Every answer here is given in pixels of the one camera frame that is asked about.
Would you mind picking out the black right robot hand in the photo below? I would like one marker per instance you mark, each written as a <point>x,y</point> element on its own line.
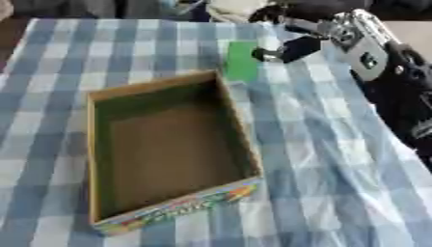
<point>301,48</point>

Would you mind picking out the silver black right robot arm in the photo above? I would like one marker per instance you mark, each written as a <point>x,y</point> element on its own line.
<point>405,93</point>

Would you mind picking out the tan cardboard box green inside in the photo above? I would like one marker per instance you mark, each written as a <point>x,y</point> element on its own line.
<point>169,151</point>

